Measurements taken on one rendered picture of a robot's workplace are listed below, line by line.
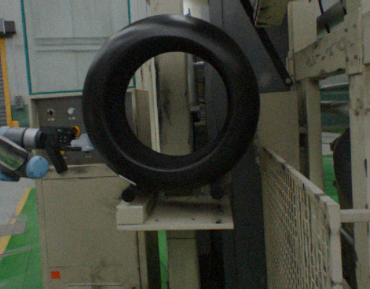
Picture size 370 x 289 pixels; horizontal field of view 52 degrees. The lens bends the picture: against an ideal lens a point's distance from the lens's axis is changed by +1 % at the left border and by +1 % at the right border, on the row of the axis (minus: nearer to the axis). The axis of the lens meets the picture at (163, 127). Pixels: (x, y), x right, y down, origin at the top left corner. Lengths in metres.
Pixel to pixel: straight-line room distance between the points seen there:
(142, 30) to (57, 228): 1.20
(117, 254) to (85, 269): 0.18
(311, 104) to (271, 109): 0.15
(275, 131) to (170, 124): 0.41
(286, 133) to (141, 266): 0.99
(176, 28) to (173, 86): 0.41
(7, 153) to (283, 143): 0.96
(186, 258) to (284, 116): 0.70
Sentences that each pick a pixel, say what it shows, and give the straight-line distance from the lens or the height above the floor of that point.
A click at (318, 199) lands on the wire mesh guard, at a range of 0.75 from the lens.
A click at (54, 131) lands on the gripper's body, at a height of 1.11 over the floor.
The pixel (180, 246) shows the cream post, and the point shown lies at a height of 0.59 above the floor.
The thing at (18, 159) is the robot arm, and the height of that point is 1.04.
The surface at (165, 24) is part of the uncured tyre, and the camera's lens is 1.17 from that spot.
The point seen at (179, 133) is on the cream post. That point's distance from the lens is 1.53.
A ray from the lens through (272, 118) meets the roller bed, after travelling 1.46.
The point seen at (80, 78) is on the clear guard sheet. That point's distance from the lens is 1.92.
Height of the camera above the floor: 1.18
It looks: 4 degrees down
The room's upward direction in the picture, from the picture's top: 4 degrees counter-clockwise
